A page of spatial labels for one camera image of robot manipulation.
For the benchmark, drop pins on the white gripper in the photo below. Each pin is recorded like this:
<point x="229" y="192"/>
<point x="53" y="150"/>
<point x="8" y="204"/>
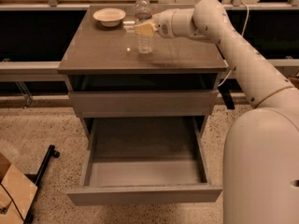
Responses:
<point x="163" y="23"/>

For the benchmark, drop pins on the clear plastic water bottle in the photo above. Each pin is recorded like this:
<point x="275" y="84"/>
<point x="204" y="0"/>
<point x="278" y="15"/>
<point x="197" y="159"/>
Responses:
<point x="143" y="13"/>

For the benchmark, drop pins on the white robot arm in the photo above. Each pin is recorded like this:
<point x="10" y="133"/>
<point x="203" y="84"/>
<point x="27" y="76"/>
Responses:
<point x="261" y="152"/>

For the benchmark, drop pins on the grey drawer cabinet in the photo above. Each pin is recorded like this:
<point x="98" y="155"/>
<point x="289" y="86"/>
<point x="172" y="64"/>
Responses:
<point x="113" y="73"/>

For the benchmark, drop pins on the grey upper drawer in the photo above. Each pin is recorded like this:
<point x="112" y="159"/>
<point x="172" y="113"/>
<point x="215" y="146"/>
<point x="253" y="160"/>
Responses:
<point x="119" y="104"/>

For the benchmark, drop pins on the open grey lower drawer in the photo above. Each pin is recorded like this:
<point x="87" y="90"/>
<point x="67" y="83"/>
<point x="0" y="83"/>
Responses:
<point x="145" y="160"/>

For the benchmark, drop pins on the white ceramic bowl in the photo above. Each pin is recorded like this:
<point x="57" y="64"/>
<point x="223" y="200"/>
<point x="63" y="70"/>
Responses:
<point x="109" y="17"/>

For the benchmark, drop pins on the black wheeled stand leg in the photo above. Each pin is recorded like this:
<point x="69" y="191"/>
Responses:
<point x="37" y="178"/>

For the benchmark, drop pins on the cardboard box left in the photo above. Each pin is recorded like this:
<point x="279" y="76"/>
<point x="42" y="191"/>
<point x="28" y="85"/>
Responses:
<point x="17" y="193"/>

